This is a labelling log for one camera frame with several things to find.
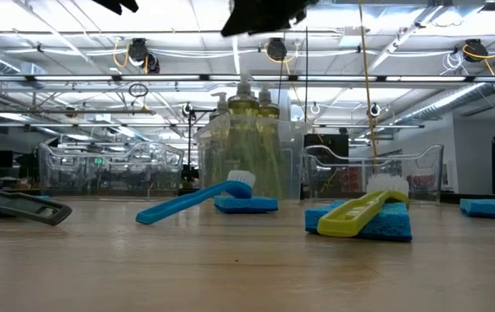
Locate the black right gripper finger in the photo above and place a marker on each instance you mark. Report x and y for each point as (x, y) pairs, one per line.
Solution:
(264, 13)

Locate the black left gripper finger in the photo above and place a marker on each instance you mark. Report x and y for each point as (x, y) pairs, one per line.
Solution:
(115, 4)

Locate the blue dish brush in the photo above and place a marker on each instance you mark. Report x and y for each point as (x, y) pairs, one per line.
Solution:
(177, 203)

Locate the grey dish brush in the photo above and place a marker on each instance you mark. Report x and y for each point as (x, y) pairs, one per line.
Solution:
(21, 206)

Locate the lime green dish brush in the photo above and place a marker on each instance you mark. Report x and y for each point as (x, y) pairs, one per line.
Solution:
(351, 219)

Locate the small black ceiling reel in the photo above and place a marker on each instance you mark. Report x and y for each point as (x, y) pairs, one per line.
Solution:
(187, 109)
(374, 110)

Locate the tall clear plastic bin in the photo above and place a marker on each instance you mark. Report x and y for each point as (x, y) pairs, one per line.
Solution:
(295, 173)

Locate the low clear plastic bin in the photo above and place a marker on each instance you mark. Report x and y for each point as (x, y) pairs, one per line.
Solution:
(78, 173)
(420, 173)

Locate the white wall-mounted box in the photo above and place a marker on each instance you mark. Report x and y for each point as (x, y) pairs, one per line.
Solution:
(447, 173)

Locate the black aluminium table frame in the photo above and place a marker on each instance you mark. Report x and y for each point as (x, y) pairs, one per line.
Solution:
(451, 198)

